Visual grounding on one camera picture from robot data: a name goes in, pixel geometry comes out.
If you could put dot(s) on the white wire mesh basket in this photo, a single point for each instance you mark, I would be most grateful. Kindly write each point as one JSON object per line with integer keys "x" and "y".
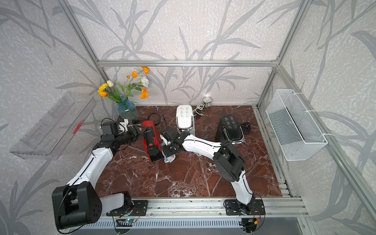
{"x": 296, "y": 131}

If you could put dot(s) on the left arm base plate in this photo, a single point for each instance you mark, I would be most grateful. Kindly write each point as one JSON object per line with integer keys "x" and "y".
{"x": 136, "y": 208}

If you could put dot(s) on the blue pink patterned cloth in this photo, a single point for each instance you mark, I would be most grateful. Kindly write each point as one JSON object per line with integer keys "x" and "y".
{"x": 168, "y": 158}

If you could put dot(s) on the clear plastic wall shelf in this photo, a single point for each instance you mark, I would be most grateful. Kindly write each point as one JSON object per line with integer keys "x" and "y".
{"x": 54, "y": 131}

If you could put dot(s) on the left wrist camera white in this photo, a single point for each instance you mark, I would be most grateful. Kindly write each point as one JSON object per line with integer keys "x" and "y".
{"x": 112, "y": 127}

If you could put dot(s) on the aluminium front rail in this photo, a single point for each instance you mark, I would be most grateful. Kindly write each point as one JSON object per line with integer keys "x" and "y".
{"x": 211, "y": 207}

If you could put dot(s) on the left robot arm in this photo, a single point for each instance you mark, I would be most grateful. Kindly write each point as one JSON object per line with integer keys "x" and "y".
{"x": 77, "y": 203}

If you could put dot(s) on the orange yellow artificial flowers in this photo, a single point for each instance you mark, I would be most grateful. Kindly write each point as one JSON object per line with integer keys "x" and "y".
{"x": 135, "y": 81}

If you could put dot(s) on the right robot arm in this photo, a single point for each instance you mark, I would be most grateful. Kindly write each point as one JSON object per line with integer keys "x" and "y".
{"x": 229, "y": 162}

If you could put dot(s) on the tin can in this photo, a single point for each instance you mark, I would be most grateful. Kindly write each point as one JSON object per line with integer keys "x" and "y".
{"x": 207, "y": 102}

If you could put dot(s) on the black coffee machine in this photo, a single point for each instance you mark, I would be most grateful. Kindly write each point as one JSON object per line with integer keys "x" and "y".
{"x": 229, "y": 130}

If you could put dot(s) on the white coffee machine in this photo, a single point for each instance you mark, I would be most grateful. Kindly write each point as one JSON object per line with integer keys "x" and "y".
{"x": 185, "y": 119}

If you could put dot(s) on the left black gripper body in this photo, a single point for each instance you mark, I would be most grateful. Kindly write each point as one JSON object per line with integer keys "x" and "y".
{"x": 128, "y": 137}

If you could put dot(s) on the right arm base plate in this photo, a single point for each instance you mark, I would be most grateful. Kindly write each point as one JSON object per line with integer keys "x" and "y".
{"x": 233, "y": 207}

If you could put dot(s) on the blue glass vase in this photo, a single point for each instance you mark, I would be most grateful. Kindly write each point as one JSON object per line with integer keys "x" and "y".
{"x": 127, "y": 110}

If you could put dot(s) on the red coffee machine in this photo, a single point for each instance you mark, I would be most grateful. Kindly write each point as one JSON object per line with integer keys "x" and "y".
{"x": 152, "y": 142}

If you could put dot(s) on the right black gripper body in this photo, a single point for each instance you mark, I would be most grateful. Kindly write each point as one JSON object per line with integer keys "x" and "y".
{"x": 168, "y": 150}

